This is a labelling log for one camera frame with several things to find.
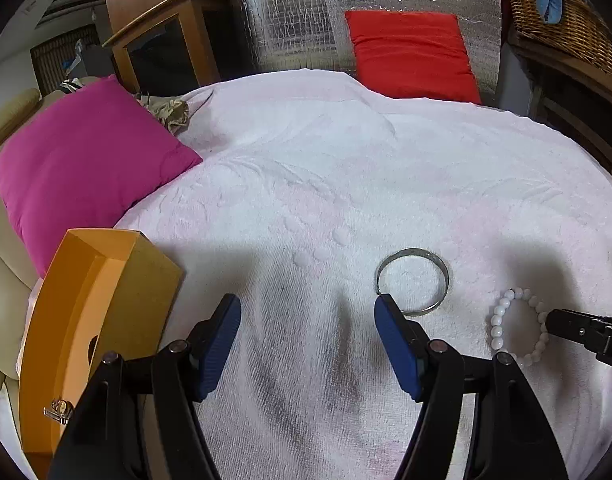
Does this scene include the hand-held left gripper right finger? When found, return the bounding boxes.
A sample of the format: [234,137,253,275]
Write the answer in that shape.
[374,294,569,480]

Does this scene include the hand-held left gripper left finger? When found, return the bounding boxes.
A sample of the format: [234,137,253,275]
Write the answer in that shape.
[48,293,243,480]

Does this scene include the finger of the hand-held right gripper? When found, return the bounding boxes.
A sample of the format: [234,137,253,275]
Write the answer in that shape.
[546,308,607,356]

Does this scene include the white bead bracelet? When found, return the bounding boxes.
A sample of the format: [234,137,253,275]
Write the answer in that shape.
[489,287,552,368]

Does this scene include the silver bangle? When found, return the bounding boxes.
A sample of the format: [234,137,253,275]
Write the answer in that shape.
[376,247,451,317]

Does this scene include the orange cardboard box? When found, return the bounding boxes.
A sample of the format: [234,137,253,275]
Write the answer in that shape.
[18,228,184,466]

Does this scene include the amber beaded bracelet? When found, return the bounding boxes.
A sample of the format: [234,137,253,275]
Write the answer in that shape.
[43,397,75,426]

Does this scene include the pale pink white blanket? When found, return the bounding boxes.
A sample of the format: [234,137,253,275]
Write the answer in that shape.
[0,70,612,480]

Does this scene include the magenta pillow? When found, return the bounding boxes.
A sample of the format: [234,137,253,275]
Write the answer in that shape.
[0,75,203,278]

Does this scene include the wooden shelf unit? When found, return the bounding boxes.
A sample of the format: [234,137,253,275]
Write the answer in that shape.
[506,35,612,176]

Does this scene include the beige leather sofa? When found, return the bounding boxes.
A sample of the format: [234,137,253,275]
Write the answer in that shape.
[0,87,43,396]

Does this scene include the crumpled beige cloth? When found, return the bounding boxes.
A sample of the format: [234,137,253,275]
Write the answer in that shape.
[138,91,189,136]

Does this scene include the wicker basket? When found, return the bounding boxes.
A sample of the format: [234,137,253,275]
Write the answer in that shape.
[501,0,612,78]

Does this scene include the red cushion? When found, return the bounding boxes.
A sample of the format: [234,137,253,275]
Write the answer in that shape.
[345,10,482,106]

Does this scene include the dark woven cabinet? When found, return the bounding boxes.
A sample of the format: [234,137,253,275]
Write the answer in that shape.
[30,25,107,96]

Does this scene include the silver foil insulation mat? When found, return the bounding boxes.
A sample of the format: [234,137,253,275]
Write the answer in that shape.
[226,0,502,106]

